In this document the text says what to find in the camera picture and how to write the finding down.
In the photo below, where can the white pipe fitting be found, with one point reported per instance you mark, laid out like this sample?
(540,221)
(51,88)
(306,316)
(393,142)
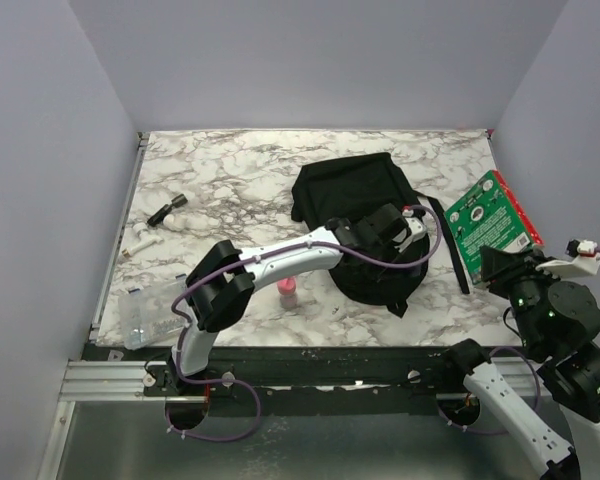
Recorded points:
(147,236)

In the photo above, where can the aluminium frame rail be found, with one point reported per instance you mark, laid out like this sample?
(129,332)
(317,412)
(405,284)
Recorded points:
(103,381)

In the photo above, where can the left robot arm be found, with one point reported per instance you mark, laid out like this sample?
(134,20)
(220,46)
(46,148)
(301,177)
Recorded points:
(219,289)

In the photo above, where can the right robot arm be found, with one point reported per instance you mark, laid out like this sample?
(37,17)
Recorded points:
(557,321)

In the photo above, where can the black backpack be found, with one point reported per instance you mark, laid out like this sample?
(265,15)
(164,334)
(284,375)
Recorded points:
(339,192)

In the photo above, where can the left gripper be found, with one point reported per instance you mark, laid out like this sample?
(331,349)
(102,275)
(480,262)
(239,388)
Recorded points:
(392,242)

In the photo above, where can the clear plastic box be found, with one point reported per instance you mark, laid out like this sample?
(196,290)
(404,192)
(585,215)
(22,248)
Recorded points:
(145,313)

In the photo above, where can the green picture book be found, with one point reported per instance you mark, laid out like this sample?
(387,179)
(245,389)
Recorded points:
(489,214)

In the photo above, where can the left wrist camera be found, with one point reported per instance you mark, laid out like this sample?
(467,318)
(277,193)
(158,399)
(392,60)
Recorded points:
(413,231)

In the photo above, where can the black cylinder tool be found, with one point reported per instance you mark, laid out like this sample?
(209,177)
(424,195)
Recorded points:
(158,217)

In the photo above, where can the black mounting rail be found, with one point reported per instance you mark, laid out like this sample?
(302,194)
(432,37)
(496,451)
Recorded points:
(305,381)

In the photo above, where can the pink lidded bottle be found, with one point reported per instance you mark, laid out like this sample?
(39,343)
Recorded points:
(287,290)

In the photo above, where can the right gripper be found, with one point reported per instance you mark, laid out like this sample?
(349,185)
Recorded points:
(496,262)

